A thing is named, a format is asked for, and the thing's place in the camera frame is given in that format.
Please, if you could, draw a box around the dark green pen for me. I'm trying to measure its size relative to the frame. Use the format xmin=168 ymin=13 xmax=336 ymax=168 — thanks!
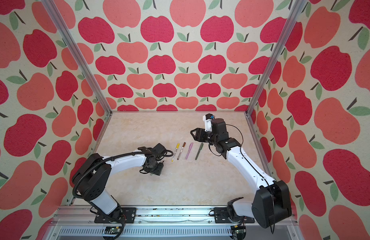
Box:
xmin=195 ymin=143 xmax=204 ymax=161

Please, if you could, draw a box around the pink pen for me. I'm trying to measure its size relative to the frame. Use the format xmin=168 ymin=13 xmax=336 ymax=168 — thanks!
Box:
xmin=185 ymin=142 xmax=193 ymax=160

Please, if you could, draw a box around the white pen brown end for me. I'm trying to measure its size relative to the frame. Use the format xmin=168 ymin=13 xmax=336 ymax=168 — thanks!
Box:
xmin=177 ymin=142 xmax=186 ymax=160

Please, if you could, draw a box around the white pen yellow tip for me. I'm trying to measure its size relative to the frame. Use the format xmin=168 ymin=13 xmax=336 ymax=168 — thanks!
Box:
xmin=171 ymin=143 xmax=180 ymax=162

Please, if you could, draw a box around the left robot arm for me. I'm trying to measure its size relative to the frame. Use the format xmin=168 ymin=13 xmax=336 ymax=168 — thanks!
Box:
xmin=72 ymin=144 xmax=174 ymax=222

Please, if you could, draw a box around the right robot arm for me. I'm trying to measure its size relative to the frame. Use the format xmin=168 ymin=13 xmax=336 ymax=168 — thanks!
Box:
xmin=190 ymin=114 xmax=292 ymax=229

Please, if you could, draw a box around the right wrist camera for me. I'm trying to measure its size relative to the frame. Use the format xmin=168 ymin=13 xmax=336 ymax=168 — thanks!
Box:
xmin=202 ymin=114 xmax=215 ymax=132

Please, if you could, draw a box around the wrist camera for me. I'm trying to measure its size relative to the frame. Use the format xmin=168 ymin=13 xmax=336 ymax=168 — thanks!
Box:
xmin=202 ymin=114 xmax=215 ymax=132
xmin=153 ymin=143 xmax=167 ymax=155

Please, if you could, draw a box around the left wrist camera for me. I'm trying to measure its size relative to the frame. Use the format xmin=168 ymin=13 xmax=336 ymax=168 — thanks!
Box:
xmin=153 ymin=143 xmax=167 ymax=155

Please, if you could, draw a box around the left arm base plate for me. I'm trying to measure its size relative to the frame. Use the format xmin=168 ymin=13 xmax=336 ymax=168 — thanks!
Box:
xmin=94 ymin=207 xmax=137 ymax=224

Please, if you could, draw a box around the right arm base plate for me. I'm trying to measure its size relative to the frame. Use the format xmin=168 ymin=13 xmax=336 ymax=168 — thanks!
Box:
xmin=209 ymin=207 xmax=255 ymax=225

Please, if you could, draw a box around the aluminium front rail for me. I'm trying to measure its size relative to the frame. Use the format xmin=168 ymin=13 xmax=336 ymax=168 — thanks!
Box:
xmin=43 ymin=206 xmax=303 ymax=240

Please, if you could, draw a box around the right aluminium corner post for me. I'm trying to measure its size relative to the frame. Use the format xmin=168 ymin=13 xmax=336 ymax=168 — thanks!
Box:
xmin=245 ymin=0 xmax=307 ymax=119

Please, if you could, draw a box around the aluminium corner post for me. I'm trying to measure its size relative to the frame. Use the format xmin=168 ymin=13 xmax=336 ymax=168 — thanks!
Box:
xmin=245 ymin=0 xmax=307 ymax=119
xmin=41 ymin=0 xmax=113 ymax=117

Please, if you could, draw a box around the left aluminium corner post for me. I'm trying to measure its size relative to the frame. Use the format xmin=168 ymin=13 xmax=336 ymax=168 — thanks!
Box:
xmin=41 ymin=0 xmax=113 ymax=117

